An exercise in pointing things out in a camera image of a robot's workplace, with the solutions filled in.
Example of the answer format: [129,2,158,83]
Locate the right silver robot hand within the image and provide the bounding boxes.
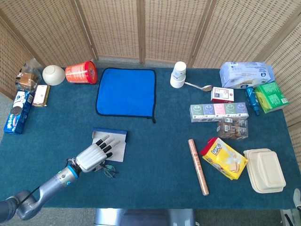
[293,188,301,210]

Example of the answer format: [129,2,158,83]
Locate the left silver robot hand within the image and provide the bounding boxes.
[75,135,121,174]

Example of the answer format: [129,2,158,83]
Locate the black eyeglasses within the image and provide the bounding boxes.
[95,163,119,178]

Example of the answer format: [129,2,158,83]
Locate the blue glasses case grey lining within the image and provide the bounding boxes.
[91,127,128,162]

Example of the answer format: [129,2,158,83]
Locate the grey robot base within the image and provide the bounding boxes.
[93,208,197,226]

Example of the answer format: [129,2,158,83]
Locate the beige lunch box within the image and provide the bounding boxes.
[243,148,287,194]

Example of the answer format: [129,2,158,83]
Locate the teal table cloth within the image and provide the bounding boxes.
[0,67,296,210]

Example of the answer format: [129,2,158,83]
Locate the blue cloth black trim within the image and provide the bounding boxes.
[95,67,157,124]

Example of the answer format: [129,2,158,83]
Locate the small brown white box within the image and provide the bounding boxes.
[32,84,50,108]

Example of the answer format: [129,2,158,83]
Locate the yellow Lipo snack bag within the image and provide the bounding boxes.
[200,137,249,181]

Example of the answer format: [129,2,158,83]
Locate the orange red-lidded can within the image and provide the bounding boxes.
[65,60,98,85]

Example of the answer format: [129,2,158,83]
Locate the blue Oreo cookie box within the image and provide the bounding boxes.
[3,90,34,135]

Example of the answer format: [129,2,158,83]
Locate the cream bowl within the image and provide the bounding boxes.
[42,65,66,86]

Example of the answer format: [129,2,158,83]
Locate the brown clear-wrapped pack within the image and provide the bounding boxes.
[216,117,249,140]

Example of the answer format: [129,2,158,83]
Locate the clear bag with bread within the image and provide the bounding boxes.
[15,58,43,92]

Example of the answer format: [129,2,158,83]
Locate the blue bottle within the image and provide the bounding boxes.
[245,86,261,116]

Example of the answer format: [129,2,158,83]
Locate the pastel pocket tissue multipack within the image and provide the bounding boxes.
[189,102,249,123]

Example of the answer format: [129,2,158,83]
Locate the white paper cup stack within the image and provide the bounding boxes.
[170,61,187,89]

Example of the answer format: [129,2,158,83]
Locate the small white red box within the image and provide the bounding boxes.
[210,87,235,104]

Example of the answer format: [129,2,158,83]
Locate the wicker folding screen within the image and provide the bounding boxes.
[0,0,301,142]

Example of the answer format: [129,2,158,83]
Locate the white blue tissue pack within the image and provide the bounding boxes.
[219,61,275,89]

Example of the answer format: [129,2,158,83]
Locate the metal spoon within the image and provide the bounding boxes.
[184,81,214,92]

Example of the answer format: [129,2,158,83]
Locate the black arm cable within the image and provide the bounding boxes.
[20,186,42,204]

